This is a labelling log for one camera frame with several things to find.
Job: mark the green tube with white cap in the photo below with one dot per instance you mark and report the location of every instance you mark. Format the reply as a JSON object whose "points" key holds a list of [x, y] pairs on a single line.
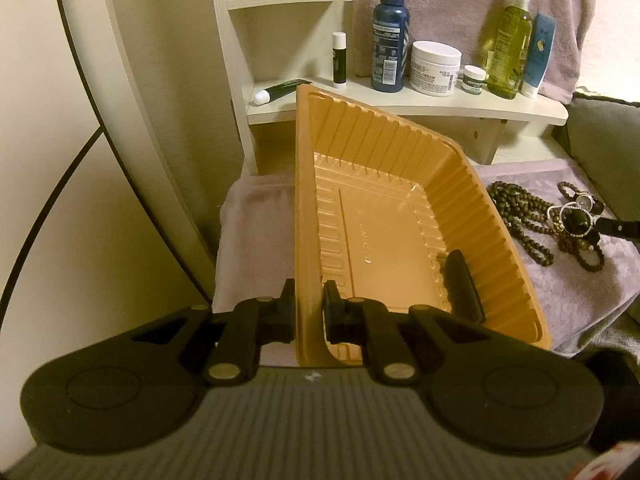
{"points": [[285, 89]]}

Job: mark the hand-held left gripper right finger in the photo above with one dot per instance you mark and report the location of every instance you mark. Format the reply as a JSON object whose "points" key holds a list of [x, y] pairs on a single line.
{"points": [[334, 312]]}

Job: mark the large round white frame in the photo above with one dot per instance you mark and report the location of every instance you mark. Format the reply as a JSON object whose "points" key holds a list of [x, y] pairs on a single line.
{"points": [[165, 125]]}

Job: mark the green oil spray bottle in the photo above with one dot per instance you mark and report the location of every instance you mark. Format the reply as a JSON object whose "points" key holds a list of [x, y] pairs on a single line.
{"points": [[507, 45]]}

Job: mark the black oblong object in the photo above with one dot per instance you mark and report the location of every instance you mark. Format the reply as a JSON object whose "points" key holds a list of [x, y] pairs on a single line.
{"points": [[462, 280]]}

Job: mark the grey green cushion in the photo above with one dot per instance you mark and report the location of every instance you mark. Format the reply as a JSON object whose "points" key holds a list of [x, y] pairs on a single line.
{"points": [[605, 130]]}

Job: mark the white green lip balm stick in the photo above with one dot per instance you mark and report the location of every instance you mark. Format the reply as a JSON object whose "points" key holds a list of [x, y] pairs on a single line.
{"points": [[338, 60]]}

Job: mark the white wooden shelf unit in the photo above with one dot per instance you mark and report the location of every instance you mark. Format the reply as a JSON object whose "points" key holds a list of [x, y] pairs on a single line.
{"points": [[400, 105]]}

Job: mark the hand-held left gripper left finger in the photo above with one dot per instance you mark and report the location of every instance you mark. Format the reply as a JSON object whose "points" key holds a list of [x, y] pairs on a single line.
{"points": [[281, 312]]}

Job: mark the orange plastic tray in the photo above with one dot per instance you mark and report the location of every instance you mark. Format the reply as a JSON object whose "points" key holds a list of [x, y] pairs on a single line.
{"points": [[380, 230]]}

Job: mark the blue tube with white cap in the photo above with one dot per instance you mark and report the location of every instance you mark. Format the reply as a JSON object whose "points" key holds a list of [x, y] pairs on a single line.
{"points": [[539, 55]]}

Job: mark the dark blue spray bottle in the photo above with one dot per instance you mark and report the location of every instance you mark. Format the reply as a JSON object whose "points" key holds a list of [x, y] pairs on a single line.
{"points": [[390, 40]]}

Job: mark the small white green jar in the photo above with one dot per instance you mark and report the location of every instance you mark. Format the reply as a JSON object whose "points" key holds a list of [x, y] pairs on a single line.
{"points": [[474, 81]]}

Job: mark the pink plush cloth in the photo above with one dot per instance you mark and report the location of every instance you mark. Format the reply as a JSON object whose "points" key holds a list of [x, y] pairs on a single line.
{"points": [[585, 290]]}

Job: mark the large white cream jar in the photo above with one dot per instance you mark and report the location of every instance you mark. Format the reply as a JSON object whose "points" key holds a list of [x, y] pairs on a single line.
{"points": [[434, 67]]}

